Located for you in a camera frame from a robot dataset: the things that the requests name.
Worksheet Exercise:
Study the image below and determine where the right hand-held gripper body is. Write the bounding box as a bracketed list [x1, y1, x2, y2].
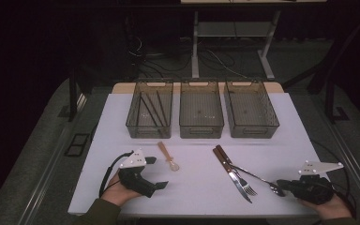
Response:
[288, 160, 345, 206]

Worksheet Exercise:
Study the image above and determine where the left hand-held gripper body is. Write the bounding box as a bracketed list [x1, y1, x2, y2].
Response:
[117, 148, 158, 199]

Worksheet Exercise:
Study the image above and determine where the metal fork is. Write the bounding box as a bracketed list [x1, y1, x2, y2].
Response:
[230, 163, 286, 198]

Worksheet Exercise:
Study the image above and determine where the clear brown plastic bin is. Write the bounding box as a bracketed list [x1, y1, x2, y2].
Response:
[125, 79, 174, 140]
[178, 79, 225, 140]
[223, 79, 280, 140]

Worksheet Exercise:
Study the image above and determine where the black chopstick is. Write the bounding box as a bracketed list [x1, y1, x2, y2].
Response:
[139, 92, 163, 128]

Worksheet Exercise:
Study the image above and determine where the person's left hand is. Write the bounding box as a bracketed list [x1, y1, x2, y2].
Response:
[100, 172, 143, 208]

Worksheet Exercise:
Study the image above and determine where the person's right hand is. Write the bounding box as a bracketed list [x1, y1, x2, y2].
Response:
[297, 193, 353, 221]

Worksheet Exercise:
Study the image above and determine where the small tan spoon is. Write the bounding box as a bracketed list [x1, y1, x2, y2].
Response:
[157, 141, 181, 173]

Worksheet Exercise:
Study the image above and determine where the black metal stand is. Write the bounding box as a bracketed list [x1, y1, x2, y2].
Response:
[322, 18, 351, 125]
[67, 69, 80, 123]

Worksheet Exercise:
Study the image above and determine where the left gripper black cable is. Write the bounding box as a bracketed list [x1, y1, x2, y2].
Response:
[98, 150, 134, 199]

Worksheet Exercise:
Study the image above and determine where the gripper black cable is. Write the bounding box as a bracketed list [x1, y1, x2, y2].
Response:
[331, 182, 358, 220]
[98, 150, 134, 199]

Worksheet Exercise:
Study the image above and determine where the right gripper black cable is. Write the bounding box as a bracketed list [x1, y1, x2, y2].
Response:
[331, 182, 358, 220]

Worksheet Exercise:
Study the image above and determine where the thin black cable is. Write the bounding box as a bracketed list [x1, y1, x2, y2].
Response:
[310, 138, 351, 191]

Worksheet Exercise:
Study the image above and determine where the metal floor rail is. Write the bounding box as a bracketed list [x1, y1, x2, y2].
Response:
[20, 93, 90, 225]
[320, 116, 360, 215]

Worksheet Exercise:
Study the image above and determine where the wooden-handled table knife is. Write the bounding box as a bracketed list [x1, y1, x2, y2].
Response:
[212, 148, 254, 204]

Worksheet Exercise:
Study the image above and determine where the black floor socket frame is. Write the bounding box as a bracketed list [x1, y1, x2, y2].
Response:
[63, 133, 91, 158]

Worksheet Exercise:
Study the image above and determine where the tangle of black floor cables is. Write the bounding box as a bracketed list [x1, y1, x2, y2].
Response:
[127, 34, 201, 80]

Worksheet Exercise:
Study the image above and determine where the white floor cable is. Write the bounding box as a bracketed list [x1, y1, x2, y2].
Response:
[205, 49, 248, 79]

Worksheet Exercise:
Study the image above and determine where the white desk with metal frame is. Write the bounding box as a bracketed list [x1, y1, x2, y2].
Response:
[180, 0, 328, 82]

